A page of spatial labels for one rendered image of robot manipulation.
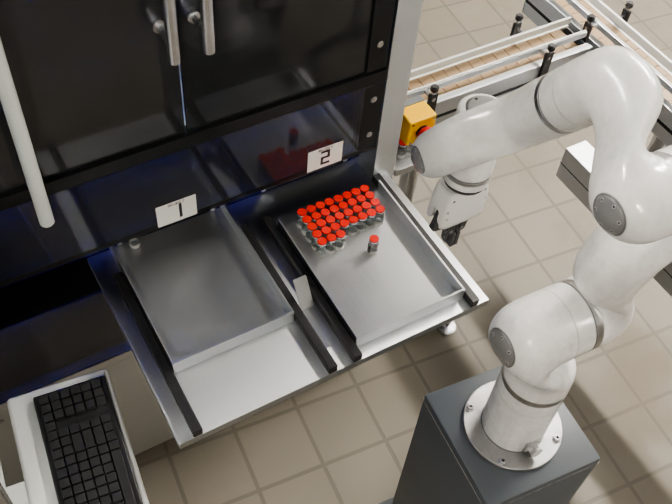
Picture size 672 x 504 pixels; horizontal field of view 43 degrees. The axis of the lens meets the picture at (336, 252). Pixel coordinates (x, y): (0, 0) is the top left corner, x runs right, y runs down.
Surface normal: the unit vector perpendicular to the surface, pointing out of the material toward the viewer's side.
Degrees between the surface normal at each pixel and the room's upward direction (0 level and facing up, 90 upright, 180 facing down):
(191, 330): 0
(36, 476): 0
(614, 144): 61
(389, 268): 0
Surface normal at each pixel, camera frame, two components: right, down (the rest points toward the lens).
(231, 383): 0.07, -0.61
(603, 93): -0.78, -0.04
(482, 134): -0.37, 0.16
